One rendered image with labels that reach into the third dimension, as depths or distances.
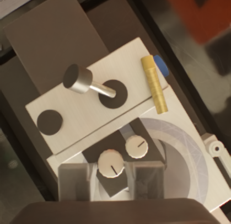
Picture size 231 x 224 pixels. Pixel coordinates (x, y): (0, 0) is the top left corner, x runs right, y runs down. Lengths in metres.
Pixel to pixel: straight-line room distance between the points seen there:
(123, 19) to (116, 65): 0.13
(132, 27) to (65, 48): 0.10
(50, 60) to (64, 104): 0.05
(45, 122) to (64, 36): 0.08
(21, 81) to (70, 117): 0.13
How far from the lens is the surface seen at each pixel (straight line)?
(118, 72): 0.19
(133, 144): 0.17
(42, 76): 0.23
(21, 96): 0.31
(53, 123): 0.19
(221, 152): 0.22
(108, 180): 0.19
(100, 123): 0.19
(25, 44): 0.24
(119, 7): 0.32
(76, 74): 0.16
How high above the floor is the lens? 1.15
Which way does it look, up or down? 1 degrees up
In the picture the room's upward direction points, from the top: 149 degrees clockwise
